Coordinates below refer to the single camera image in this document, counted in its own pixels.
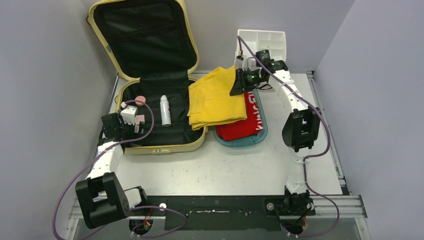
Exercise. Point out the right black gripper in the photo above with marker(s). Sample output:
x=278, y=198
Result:
x=238, y=83

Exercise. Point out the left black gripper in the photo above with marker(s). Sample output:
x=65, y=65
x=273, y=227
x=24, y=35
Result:
x=131, y=127

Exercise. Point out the yellow garment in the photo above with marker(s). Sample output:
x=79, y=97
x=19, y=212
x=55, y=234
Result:
x=210, y=102

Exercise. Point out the red white striped garment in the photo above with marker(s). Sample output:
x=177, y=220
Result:
x=250, y=126

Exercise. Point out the teal transparent plastic tray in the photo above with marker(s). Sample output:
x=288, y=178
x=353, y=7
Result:
x=250, y=140

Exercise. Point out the yellow hard-shell suitcase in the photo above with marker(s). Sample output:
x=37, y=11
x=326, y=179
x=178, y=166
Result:
x=151, y=45

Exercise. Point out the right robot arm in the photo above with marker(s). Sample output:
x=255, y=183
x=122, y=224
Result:
x=299, y=132

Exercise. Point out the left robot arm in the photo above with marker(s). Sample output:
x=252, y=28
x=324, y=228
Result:
x=100, y=195

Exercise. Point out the small pink item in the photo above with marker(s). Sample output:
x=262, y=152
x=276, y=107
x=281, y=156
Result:
x=139, y=123

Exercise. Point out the round pink compact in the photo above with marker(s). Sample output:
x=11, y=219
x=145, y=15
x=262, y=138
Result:
x=140, y=100

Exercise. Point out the white cylindrical bottle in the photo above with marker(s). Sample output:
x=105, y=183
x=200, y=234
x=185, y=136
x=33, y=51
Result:
x=165, y=111

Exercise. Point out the white plastic drawer organizer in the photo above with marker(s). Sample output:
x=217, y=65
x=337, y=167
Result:
x=259, y=40

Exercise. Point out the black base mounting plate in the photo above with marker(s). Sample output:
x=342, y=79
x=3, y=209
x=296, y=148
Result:
x=229, y=213

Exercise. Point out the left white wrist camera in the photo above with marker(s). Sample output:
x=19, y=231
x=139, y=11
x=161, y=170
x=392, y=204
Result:
x=128, y=113

